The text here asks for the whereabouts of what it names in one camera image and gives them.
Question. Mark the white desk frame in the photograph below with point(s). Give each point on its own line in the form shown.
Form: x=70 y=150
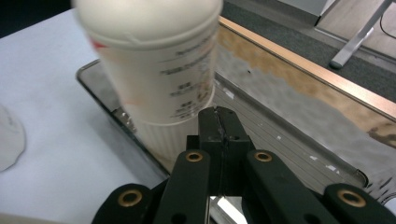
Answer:
x=358 y=37

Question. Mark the white bottle with blue pump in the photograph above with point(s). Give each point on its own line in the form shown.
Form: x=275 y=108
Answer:
x=9 y=140

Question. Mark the cream pump bottle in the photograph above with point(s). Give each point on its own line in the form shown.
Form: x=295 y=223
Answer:
x=162 y=68

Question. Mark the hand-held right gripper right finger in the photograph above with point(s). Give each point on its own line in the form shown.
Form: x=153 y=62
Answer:
x=236 y=140

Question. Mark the metal basket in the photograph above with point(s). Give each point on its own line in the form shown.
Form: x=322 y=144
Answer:
x=280 y=130

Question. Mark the white cabinet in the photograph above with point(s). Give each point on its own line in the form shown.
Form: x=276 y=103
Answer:
x=306 y=7

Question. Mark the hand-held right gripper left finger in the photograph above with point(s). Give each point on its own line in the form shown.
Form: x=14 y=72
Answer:
x=210 y=133

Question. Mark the white table mat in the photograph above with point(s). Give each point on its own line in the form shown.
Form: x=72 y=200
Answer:
x=53 y=99

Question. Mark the wooden table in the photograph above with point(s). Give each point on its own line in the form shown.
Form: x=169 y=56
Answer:
x=311 y=69

